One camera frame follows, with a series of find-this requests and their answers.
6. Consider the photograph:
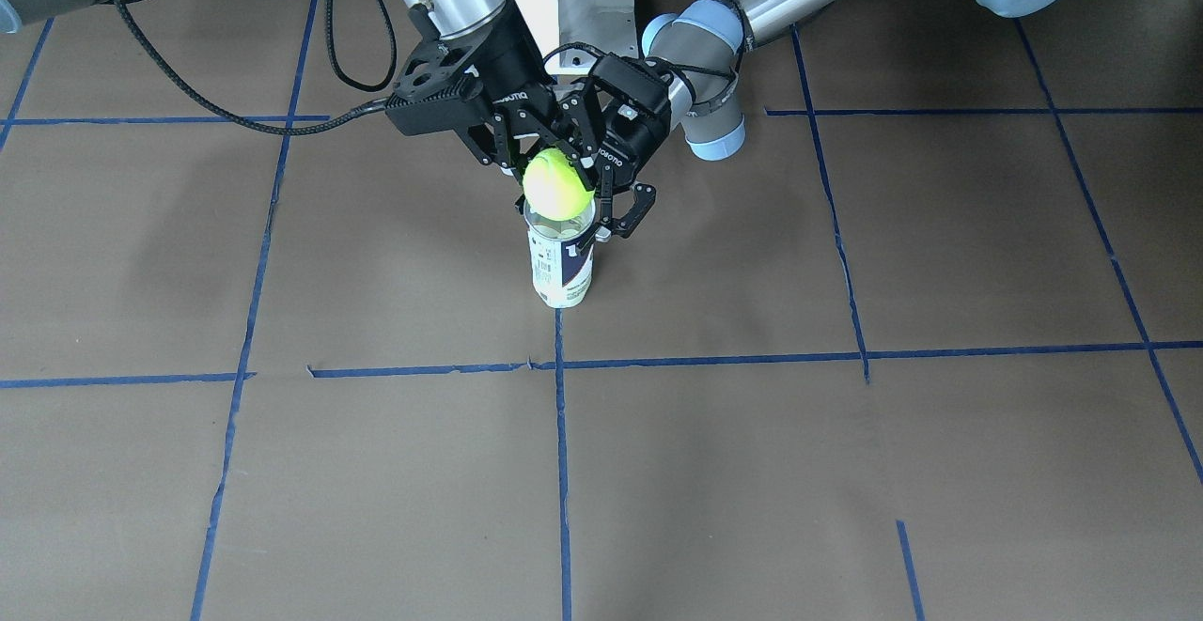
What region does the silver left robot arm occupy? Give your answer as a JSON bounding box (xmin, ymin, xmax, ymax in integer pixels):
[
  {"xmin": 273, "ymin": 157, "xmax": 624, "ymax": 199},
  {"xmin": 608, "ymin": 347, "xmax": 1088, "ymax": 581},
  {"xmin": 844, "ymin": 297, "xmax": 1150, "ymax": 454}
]
[{"xmin": 602, "ymin": 0, "xmax": 1091, "ymax": 253}]

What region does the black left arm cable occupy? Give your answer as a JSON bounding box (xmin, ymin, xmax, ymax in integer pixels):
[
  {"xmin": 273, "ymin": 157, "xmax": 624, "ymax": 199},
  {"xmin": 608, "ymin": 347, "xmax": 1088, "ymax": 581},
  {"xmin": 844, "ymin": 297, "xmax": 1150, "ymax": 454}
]
[{"xmin": 541, "ymin": 40, "xmax": 743, "ymax": 116}]

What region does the clear tennis ball can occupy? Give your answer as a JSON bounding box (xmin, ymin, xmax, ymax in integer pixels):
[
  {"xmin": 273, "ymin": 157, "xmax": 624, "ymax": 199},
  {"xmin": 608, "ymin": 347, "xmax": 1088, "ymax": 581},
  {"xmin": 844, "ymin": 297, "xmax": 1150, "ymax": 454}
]
[{"xmin": 523, "ymin": 200, "xmax": 595, "ymax": 309}]

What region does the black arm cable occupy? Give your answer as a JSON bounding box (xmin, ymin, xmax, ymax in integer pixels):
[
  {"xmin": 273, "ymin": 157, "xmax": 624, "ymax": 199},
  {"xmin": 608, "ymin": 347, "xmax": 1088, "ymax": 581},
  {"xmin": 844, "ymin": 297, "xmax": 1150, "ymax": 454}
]
[
  {"xmin": 102, "ymin": 0, "xmax": 399, "ymax": 137},
  {"xmin": 541, "ymin": 40, "xmax": 743, "ymax": 116}
]

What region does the white pedestal column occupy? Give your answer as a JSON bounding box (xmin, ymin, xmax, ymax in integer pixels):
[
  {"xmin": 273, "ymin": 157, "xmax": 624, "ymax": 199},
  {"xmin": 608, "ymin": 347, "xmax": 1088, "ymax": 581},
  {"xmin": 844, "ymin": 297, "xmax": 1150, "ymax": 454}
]
[{"xmin": 488, "ymin": 0, "xmax": 642, "ymax": 77}]

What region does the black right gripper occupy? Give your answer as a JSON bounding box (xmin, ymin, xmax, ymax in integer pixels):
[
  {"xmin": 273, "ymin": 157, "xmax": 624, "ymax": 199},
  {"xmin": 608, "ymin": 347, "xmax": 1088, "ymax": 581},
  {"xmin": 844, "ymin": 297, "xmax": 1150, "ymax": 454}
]
[{"xmin": 414, "ymin": 0, "xmax": 602, "ymax": 193}]

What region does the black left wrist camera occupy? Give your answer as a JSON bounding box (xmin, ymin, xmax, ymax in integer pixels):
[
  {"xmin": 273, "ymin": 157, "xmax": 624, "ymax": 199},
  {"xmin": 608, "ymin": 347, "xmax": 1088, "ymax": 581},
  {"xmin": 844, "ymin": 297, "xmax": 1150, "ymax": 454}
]
[{"xmin": 588, "ymin": 54, "xmax": 671, "ymax": 120}]

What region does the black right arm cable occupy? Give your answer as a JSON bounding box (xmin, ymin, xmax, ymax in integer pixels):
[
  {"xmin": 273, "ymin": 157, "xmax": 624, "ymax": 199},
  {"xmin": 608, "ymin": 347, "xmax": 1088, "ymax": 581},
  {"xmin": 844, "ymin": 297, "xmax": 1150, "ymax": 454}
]
[{"xmin": 102, "ymin": 0, "xmax": 399, "ymax": 137}]

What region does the yellow tennis ball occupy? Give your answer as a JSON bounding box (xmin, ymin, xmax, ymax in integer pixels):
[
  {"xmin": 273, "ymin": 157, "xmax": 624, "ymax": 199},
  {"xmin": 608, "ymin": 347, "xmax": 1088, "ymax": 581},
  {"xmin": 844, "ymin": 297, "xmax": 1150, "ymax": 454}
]
[{"xmin": 523, "ymin": 148, "xmax": 594, "ymax": 220}]

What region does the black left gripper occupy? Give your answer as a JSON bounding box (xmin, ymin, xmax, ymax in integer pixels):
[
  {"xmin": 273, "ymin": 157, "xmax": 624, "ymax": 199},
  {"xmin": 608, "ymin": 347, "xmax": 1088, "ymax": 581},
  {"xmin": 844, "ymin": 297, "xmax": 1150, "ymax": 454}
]
[{"xmin": 583, "ymin": 85, "xmax": 671, "ymax": 241}]

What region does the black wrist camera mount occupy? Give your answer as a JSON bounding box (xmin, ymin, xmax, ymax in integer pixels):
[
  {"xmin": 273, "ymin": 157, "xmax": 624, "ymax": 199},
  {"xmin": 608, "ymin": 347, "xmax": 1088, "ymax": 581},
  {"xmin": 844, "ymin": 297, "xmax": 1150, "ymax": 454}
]
[{"xmin": 385, "ymin": 40, "xmax": 492, "ymax": 136}]

